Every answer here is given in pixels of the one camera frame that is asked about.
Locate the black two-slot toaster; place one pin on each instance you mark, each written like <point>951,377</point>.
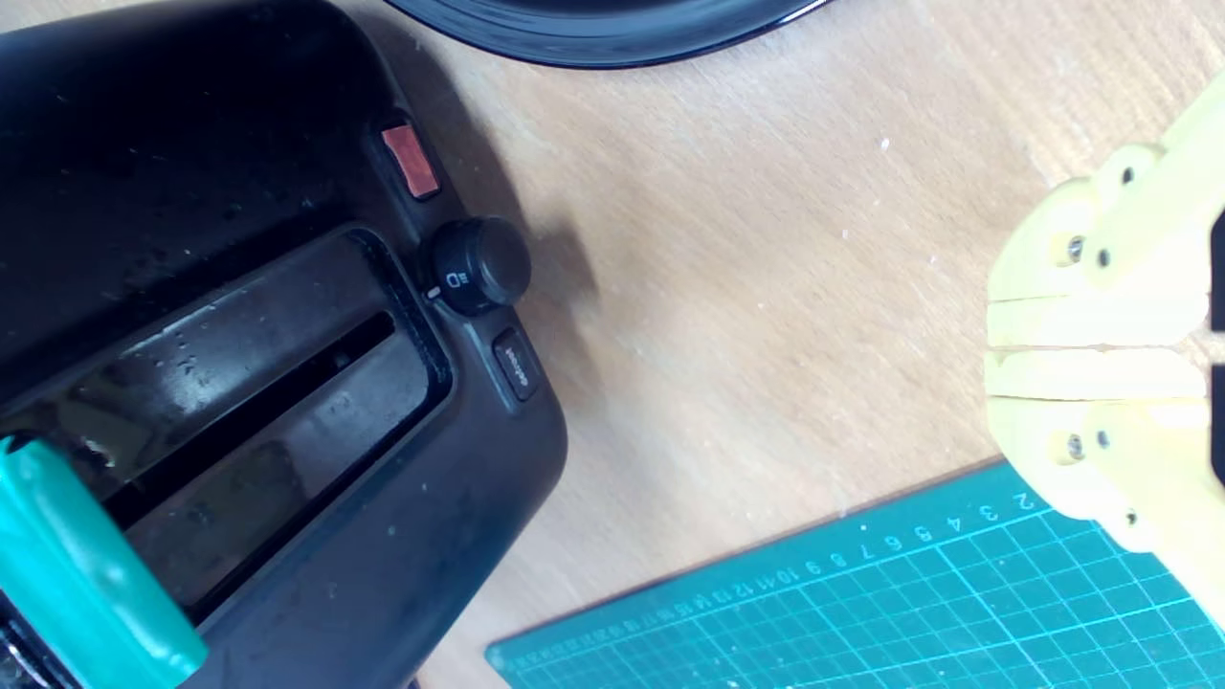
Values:
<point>239,144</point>

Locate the green toaster lever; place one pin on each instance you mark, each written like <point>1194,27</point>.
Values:
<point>77,574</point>

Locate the green cutting mat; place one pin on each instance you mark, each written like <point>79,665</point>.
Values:
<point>861,612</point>

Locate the black plate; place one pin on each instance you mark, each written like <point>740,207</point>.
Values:
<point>593,33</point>

